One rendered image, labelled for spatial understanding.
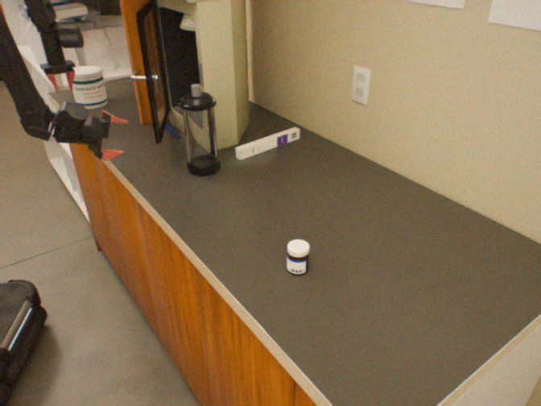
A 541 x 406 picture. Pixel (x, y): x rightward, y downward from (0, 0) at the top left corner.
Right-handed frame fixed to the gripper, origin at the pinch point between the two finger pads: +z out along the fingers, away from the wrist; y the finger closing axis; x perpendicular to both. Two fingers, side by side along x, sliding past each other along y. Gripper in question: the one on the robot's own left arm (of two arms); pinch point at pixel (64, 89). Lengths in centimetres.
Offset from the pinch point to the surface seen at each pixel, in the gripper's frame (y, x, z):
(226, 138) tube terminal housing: 39, -46, 13
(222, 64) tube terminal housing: 39, -46, -12
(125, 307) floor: 2, 1, 110
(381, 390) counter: 11, -142, 16
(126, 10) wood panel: 24.4, -8.6, -25.2
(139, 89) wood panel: 24.1, -8.7, 2.4
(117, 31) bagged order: 50, 86, -1
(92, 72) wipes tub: 16.3, 21.5, 1.3
